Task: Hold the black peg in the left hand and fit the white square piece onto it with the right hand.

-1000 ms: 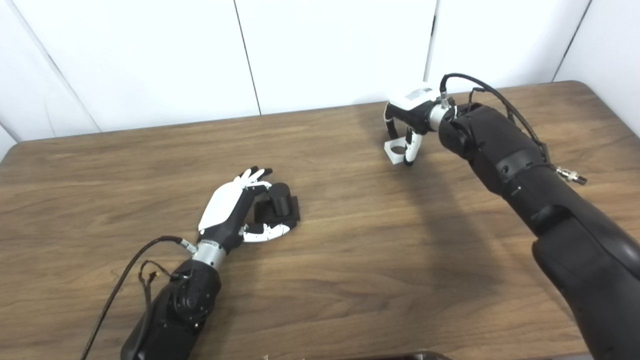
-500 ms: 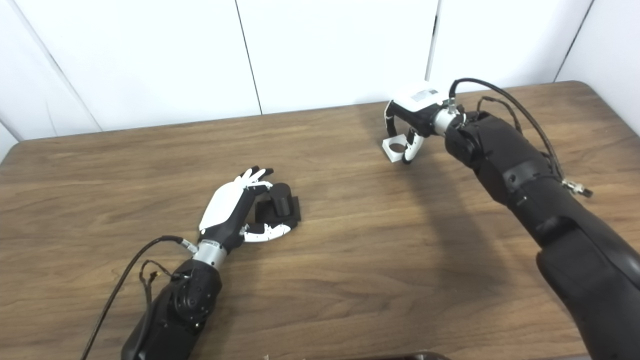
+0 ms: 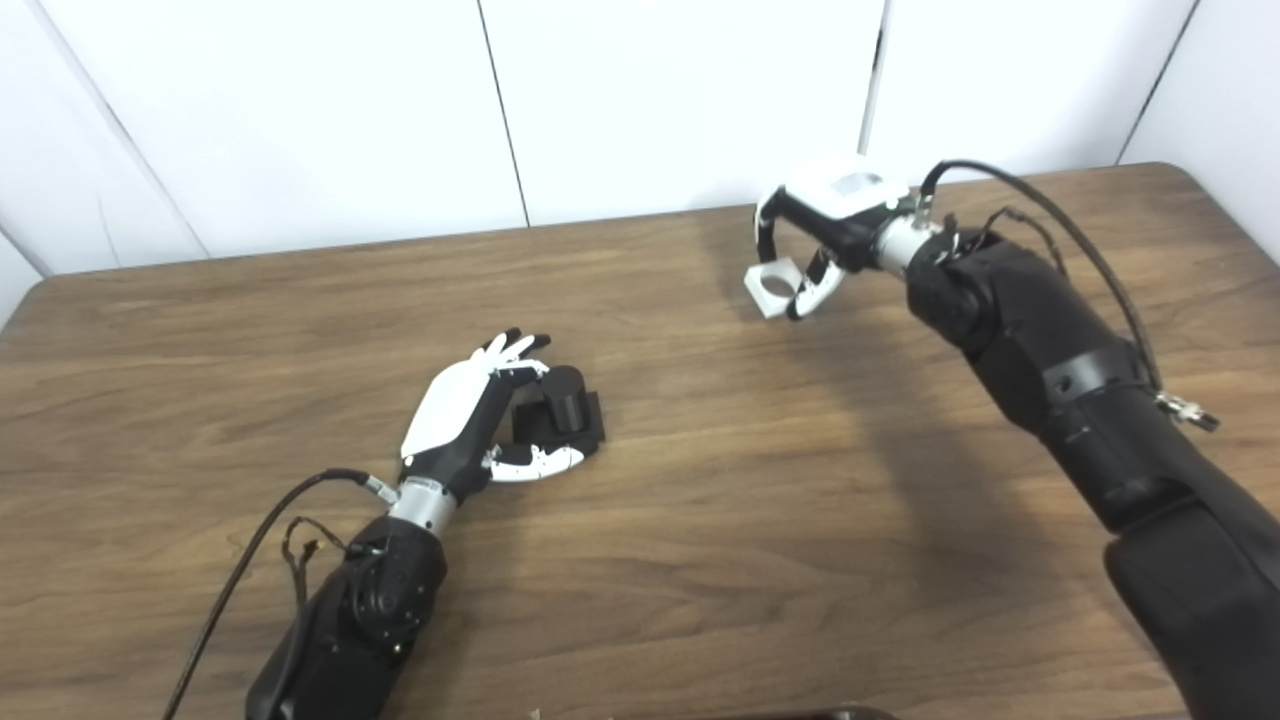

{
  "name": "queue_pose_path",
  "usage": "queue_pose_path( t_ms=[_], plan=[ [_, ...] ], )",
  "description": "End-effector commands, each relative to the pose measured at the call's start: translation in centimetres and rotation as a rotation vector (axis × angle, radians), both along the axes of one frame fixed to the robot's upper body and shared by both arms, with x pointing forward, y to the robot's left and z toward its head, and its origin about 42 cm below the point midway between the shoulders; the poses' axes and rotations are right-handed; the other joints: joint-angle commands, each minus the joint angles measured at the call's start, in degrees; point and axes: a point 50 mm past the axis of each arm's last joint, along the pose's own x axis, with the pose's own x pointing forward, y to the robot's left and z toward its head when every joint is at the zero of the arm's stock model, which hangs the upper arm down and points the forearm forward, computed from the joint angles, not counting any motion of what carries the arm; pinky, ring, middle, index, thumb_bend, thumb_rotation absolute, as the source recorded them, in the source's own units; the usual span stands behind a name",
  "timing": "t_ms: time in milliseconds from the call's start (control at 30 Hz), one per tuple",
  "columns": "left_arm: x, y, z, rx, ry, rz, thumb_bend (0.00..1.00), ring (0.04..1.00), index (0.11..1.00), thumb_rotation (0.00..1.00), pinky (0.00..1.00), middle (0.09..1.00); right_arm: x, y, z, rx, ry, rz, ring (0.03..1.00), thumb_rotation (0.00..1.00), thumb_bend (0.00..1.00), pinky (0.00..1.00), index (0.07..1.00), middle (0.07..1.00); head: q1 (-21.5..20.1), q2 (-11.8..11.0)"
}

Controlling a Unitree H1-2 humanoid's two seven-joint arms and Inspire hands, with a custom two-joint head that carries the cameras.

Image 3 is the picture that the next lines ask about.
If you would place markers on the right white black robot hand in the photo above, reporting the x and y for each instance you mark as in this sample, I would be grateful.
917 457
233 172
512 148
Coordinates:
845 205

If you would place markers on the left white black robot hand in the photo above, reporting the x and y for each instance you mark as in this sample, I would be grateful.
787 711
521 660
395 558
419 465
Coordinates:
450 410

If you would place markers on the black peg with square base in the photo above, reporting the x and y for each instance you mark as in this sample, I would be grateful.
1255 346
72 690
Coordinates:
565 395

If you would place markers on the white square piece with hole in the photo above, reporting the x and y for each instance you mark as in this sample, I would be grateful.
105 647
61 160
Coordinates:
772 306

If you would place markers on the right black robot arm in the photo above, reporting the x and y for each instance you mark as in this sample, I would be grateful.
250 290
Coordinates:
1100 420

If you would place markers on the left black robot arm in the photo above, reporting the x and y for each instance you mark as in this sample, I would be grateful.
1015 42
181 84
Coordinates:
370 610

